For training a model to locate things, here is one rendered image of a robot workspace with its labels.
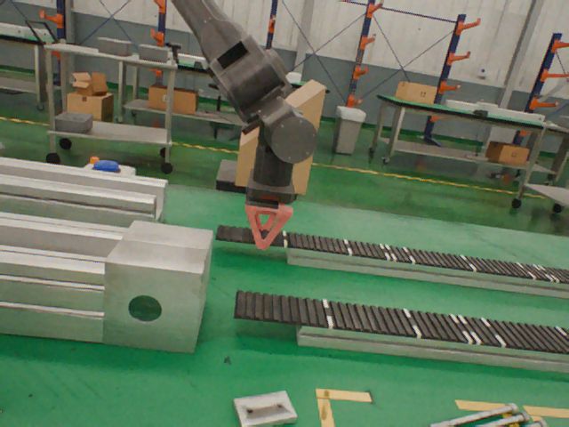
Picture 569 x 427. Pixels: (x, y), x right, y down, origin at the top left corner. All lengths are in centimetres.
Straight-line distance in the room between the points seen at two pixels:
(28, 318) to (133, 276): 11
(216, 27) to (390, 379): 47
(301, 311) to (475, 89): 874
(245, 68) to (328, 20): 764
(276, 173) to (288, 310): 20
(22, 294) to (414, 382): 40
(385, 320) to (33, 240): 40
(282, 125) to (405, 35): 805
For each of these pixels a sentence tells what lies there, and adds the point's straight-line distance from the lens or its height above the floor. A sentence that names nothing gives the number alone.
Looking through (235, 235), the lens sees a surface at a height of 81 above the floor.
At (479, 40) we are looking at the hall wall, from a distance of 908.
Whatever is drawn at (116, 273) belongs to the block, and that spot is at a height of 86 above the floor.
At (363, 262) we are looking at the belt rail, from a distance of 66.
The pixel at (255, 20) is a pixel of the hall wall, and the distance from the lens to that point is 807.
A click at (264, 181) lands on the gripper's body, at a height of 91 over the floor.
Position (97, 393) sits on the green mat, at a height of 78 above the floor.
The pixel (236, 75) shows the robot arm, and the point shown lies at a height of 104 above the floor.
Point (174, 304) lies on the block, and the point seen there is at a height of 84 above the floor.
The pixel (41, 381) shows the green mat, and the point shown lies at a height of 78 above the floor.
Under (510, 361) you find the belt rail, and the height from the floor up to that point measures 79.
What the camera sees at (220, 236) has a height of 81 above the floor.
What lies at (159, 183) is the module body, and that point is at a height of 86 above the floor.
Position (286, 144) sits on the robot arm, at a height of 98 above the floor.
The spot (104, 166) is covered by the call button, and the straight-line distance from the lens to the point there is 77.
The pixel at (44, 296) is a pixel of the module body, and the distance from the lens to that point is 46.
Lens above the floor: 108
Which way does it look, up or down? 21 degrees down
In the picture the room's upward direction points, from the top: 10 degrees clockwise
